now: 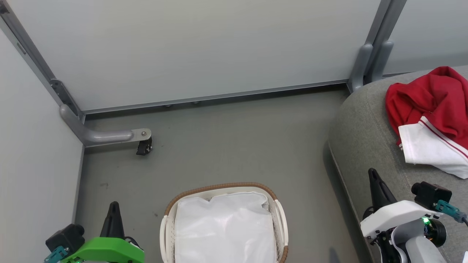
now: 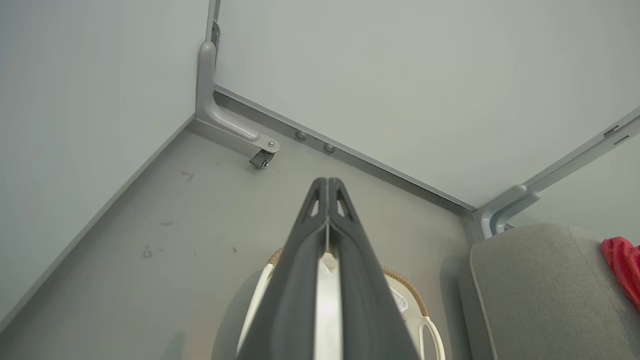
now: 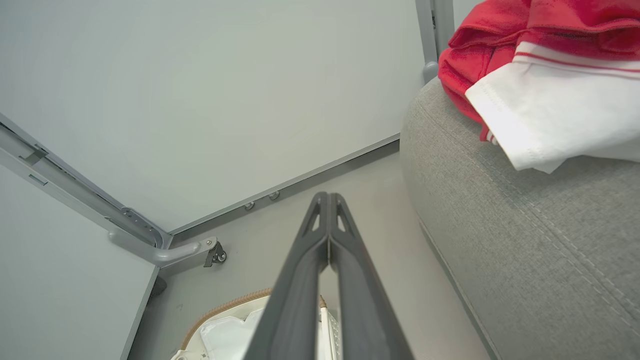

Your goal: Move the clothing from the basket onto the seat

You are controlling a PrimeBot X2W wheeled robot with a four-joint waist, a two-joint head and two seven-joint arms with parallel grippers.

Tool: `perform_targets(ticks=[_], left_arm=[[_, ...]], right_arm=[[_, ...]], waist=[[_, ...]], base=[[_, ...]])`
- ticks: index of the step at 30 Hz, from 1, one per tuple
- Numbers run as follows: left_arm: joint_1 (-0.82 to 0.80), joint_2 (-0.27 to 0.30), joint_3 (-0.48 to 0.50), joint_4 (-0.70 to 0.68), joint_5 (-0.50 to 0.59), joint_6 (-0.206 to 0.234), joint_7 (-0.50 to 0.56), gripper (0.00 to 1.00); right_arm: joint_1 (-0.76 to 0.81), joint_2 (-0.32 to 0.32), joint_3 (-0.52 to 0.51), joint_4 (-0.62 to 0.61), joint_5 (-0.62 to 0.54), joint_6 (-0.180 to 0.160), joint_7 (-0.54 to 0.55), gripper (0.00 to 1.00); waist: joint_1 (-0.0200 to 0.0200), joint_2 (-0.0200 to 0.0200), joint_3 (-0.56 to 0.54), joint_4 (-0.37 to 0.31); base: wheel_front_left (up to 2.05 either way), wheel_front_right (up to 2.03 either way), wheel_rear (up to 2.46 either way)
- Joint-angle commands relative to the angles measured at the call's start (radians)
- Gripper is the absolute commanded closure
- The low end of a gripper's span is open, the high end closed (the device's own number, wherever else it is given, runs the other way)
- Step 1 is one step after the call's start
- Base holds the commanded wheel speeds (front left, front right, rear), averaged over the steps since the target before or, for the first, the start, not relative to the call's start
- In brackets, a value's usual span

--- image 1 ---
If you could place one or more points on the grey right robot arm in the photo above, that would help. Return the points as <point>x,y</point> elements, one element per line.
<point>420,248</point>

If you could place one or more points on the black caster wheel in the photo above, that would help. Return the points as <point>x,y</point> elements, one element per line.
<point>143,148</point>

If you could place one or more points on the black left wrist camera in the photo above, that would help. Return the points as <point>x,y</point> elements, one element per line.
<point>65,237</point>

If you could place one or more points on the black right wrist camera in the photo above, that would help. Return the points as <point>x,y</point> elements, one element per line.
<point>431,194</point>

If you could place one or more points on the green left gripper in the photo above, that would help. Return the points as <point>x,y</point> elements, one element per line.
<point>106,252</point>

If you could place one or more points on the white wicker-rimmed laundry basket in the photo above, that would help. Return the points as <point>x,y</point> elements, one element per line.
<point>281,219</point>

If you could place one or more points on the white basket liner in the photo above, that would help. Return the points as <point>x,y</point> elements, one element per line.
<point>225,230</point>

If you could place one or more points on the grey aluminium partition corner post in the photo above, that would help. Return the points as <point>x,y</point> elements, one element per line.
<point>36,62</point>

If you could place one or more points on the short grey partition foot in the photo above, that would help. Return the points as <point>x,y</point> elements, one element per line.
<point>382,62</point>
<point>360,69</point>

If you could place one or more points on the red and white shirt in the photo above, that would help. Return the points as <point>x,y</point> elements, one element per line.
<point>435,109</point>

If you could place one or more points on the grey aluminium partition bottom rail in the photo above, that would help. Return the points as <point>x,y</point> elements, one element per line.
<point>215,96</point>

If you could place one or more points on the grey fabric sofa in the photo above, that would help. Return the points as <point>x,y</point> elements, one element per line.
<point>365,138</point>

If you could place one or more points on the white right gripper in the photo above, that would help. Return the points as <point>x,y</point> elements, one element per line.
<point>395,217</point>

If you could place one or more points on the long grey partition foot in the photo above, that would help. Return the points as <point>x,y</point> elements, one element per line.
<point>104,136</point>

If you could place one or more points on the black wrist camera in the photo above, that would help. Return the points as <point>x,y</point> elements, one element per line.
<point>431,194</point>
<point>65,237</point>

